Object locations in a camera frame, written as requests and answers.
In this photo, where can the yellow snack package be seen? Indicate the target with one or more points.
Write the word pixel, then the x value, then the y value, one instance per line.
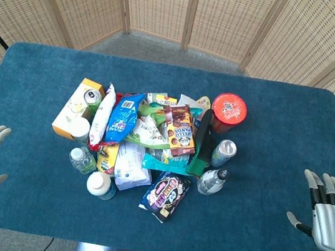
pixel 108 159

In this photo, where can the silver blue drink can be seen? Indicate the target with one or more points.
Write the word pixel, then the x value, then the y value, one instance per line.
pixel 224 153

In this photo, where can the teal flat package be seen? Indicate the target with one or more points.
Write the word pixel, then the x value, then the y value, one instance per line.
pixel 165 163

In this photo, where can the small yellow box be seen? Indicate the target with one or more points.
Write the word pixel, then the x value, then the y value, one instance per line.
pixel 163 99

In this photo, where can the teal blue small pack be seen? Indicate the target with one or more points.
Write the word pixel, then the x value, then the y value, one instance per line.
pixel 197 115

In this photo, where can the brown Hello Panda box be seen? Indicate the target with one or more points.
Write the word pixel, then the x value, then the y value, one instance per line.
pixel 180 132

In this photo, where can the black and green long pack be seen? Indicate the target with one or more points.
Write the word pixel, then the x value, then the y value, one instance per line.
pixel 204 143

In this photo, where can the yellow rimmed round pack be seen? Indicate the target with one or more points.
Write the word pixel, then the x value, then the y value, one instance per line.
pixel 204 102

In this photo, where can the white slim snack bag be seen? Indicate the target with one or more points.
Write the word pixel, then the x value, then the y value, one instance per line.
pixel 101 119

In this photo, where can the blue snack bag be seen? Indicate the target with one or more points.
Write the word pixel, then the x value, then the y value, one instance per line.
pixel 122 119

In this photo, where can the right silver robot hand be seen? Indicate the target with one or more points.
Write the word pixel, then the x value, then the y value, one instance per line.
pixel 333 227

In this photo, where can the clear bottle black cap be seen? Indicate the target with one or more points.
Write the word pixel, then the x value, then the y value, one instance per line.
pixel 212 179

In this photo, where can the yellow and white carton box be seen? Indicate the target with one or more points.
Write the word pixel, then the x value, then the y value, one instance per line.
pixel 70 108

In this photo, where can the white yogurt cup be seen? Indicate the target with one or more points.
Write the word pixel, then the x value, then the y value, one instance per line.
pixel 80 128

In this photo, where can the clear bottle green label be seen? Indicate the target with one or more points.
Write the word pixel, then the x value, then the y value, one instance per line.
pixel 82 160

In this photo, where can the blue carpet table mat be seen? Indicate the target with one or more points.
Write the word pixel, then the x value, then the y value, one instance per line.
pixel 253 207

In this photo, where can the white and green snack bag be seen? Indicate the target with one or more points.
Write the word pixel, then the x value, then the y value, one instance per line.
pixel 147 135

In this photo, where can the green drink can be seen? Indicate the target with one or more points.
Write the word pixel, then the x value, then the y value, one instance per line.
pixel 93 98

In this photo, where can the white pale snack bag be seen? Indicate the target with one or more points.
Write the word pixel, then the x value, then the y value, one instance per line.
pixel 188 101

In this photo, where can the white wet wipes pouch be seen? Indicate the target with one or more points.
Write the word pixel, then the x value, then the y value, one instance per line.
pixel 132 167

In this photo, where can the green crumpled bag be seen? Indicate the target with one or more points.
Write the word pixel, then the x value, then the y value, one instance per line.
pixel 152 113

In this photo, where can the dark purple snack bag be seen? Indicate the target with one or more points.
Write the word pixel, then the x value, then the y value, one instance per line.
pixel 164 197

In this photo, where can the red cup orange lid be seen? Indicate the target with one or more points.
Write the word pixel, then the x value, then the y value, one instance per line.
pixel 229 109

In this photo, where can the wicker folding screen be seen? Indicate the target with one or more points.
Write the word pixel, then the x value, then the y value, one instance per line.
pixel 227 17

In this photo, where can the white lidded bottle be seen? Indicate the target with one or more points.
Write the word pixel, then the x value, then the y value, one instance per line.
pixel 100 185

